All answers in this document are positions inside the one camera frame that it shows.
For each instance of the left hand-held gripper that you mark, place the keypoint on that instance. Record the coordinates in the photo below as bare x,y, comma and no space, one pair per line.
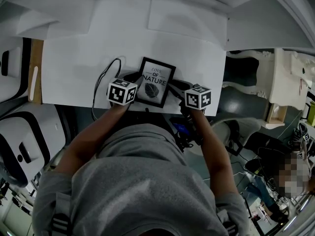
116,93

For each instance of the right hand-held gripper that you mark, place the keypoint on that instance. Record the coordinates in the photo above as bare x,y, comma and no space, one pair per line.
194,99

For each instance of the black framed nature picture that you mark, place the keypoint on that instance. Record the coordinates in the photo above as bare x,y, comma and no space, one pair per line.
155,82

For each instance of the person's left forearm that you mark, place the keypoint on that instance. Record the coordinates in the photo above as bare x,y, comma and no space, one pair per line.
93,136

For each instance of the person's right forearm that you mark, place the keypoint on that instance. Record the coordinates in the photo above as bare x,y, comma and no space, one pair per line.
214,146

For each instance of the white desk with drawers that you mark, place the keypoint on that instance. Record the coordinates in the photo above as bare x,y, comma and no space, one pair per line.
73,65

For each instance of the person's black trousers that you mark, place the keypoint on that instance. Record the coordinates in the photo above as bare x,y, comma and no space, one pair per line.
157,119

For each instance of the black belt-mounted device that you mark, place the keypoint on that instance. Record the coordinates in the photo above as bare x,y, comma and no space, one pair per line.
183,131

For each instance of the white shell chair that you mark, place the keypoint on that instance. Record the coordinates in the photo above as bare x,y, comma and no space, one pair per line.
241,126

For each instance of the person's grey shirt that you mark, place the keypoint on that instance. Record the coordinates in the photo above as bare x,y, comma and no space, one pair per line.
137,185

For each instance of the brown wooden cabinet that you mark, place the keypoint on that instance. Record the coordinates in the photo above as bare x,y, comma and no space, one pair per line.
37,58

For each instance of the white black-trimmed machine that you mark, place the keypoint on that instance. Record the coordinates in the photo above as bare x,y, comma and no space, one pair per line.
14,70
37,131

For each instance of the black yellow-patched bag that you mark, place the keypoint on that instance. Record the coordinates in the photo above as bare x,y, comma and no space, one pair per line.
254,169

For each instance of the green box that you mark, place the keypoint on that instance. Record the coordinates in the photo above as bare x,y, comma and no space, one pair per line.
311,114

